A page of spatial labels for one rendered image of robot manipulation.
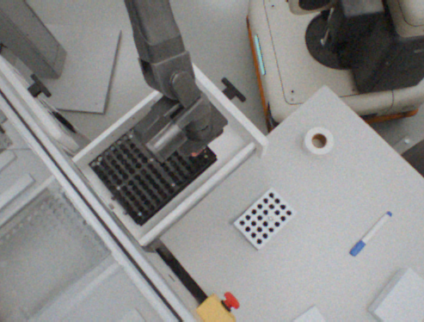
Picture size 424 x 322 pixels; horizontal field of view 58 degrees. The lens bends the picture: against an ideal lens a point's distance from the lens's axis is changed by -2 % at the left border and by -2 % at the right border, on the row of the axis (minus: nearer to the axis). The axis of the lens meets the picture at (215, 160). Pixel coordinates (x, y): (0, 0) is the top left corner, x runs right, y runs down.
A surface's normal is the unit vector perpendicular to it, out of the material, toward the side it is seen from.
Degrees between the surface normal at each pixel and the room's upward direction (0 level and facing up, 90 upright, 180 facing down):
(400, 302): 0
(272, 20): 0
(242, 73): 0
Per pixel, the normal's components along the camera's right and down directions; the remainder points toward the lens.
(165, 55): 0.48, 0.39
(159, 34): 0.42, 0.20
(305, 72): -0.05, -0.25
